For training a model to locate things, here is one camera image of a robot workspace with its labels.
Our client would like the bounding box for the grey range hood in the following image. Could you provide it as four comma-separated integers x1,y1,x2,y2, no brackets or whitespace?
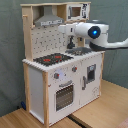
34,5,64,27

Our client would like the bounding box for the red left stove knob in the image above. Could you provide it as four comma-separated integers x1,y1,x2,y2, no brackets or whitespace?
54,73,60,79

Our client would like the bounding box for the black stovetop with red burners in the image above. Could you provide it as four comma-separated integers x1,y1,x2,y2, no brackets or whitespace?
34,53,71,66

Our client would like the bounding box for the grey ice dispenser panel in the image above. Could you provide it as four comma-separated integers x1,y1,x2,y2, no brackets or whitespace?
87,65,96,83

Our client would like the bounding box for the grey cupboard door handle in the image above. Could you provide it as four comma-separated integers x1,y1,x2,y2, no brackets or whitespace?
82,76,86,90

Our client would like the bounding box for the toy microwave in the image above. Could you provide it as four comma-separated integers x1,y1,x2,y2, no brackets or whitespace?
67,3,90,20

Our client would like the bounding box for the toy oven door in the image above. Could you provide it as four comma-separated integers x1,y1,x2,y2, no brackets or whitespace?
55,81,74,111

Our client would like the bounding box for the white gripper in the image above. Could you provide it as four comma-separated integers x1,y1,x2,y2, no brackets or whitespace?
58,24,75,36

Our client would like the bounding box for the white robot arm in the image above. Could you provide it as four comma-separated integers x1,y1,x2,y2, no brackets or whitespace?
58,20,128,51

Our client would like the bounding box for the wooden toy kitchen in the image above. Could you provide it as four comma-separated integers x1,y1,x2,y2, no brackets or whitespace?
22,2,104,127

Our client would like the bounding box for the black toy faucet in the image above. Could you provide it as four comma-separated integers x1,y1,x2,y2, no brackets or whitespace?
67,36,75,49

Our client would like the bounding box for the red stove knob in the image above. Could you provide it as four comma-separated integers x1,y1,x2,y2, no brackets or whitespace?
71,66,78,73
54,73,60,79

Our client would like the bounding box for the grey toy sink basin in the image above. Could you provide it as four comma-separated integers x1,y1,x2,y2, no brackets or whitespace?
66,47,92,56

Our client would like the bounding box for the small metal pot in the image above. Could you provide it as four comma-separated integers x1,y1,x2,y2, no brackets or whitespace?
72,48,91,56

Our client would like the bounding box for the red right stove knob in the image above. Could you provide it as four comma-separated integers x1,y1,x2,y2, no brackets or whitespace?
71,66,78,73

